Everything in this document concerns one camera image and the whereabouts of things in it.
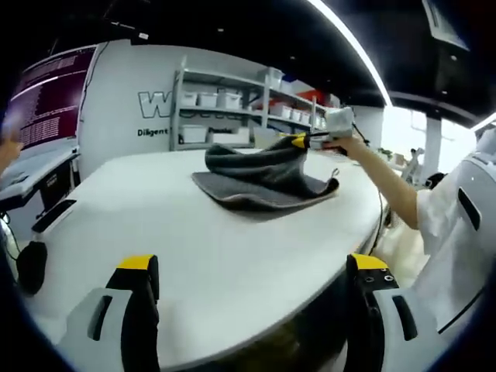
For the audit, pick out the grey towel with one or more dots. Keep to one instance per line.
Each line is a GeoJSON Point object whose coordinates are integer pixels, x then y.
{"type": "Point", "coordinates": [252, 190]}

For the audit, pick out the black flat device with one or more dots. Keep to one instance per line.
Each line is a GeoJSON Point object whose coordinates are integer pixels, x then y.
{"type": "Point", "coordinates": [54, 215]}

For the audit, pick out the person's right hand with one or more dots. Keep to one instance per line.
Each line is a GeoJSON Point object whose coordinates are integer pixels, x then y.
{"type": "Point", "coordinates": [341, 146]}

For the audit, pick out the ceiling strip light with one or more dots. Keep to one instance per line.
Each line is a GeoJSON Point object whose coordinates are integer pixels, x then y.
{"type": "Point", "coordinates": [360, 46]}

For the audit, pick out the person's beige clothing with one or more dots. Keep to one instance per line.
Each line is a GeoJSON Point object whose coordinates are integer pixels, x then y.
{"type": "Point", "coordinates": [399, 248]}

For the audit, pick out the black round object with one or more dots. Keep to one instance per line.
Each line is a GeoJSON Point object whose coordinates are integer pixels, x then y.
{"type": "Point", "coordinates": [31, 267]}

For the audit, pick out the row of white storage boxes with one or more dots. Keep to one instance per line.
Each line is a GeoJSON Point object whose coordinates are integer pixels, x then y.
{"type": "Point", "coordinates": [207, 98]}

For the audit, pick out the person's white shirt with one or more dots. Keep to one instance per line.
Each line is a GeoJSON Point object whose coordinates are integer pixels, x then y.
{"type": "Point", "coordinates": [434, 232]}

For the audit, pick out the white curved shell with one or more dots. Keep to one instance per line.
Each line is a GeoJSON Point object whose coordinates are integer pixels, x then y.
{"type": "Point", "coordinates": [480, 248]}

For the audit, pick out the grey metal shelf rack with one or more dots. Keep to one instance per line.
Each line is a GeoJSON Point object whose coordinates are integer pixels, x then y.
{"type": "Point", "coordinates": [177, 116]}

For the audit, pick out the white adjustable desk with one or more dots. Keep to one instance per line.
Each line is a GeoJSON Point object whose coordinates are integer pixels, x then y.
{"type": "Point", "coordinates": [35, 166]}

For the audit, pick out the large maroon display screen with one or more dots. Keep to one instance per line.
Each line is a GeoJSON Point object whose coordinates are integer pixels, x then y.
{"type": "Point", "coordinates": [54, 93]}

